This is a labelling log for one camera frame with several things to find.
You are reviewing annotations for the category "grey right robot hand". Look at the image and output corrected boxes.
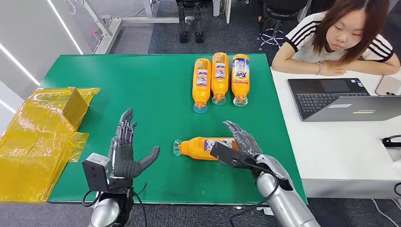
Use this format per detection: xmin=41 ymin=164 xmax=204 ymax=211
xmin=221 ymin=120 xmax=264 ymax=161

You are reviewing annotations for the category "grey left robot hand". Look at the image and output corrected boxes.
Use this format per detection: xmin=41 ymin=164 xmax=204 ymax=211
xmin=108 ymin=108 xmax=161 ymax=180

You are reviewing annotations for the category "orange detergent bottle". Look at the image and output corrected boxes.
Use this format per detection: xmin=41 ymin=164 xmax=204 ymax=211
xmin=173 ymin=137 xmax=239 ymax=161
xmin=211 ymin=52 xmax=229 ymax=106
xmin=192 ymin=58 xmax=212 ymax=114

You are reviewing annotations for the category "orange Tide label bottle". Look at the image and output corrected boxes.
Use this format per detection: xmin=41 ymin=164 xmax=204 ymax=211
xmin=231 ymin=54 xmax=250 ymax=107

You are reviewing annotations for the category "white desk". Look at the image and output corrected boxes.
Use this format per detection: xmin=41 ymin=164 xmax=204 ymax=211
xmin=270 ymin=67 xmax=401 ymax=200

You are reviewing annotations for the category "yellow film wrapped box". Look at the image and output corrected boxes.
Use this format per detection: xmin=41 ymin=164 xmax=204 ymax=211
xmin=0 ymin=87 xmax=101 ymax=203

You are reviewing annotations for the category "grey open laptop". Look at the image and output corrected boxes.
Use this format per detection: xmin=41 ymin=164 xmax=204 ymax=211
xmin=287 ymin=78 xmax=401 ymax=122

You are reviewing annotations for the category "seated person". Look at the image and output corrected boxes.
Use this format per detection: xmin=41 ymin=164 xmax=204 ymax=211
xmin=270 ymin=0 xmax=401 ymax=77

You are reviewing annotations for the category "white furniture leg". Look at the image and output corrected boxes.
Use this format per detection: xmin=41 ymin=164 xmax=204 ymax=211
xmin=213 ymin=0 xmax=232 ymax=24

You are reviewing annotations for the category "black stool chrome base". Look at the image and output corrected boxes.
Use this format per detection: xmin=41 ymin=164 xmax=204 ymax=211
xmin=257 ymin=0 xmax=309 ymax=51

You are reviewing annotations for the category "black robot legs stand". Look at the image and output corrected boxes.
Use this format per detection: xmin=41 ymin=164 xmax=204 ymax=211
xmin=177 ymin=0 xmax=205 ymax=44

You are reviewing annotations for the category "black object on desk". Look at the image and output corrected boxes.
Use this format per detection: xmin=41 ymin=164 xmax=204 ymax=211
xmin=381 ymin=134 xmax=401 ymax=148

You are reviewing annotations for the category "pale smartphone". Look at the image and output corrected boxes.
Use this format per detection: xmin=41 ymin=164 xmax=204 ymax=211
xmin=375 ymin=74 xmax=401 ymax=96

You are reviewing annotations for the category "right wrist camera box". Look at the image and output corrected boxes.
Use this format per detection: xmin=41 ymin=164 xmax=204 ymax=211
xmin=209 ymin=141 xmax=244 ymax=167

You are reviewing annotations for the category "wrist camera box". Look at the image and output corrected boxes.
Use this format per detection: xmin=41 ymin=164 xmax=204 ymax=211
xmin=82 ymin=153 xmax=111 ymax=192
xmin=209 ymin=141 xmax=244 ymax=167

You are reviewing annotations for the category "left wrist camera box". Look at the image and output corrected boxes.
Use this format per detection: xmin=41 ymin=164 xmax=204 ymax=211
xmin=82 ymin=153 xmax=111 ymax=192

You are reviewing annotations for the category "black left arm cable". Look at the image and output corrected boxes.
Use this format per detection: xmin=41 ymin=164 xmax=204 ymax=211
xmin=82 ymin=182 xmax=148 ymax=227

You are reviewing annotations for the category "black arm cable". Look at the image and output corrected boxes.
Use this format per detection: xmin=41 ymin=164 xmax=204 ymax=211
xmin=82 ymin=182 xmax=148 ymax=227
xmin=229 ymin=163 xmax=280 ymax=227

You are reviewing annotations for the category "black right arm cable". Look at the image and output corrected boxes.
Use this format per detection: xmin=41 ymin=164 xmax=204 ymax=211
xmin=229 ymin=163 xmax=280 ymax=227

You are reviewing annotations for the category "white metal frame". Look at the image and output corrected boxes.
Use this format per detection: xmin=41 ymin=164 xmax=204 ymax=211
xmin=83 ymin=0 xmax=180 ymax=54

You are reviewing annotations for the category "white floor cable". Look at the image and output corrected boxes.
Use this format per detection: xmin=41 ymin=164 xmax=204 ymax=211
xmin=371 ymin=199 xmax=401 ymax=227

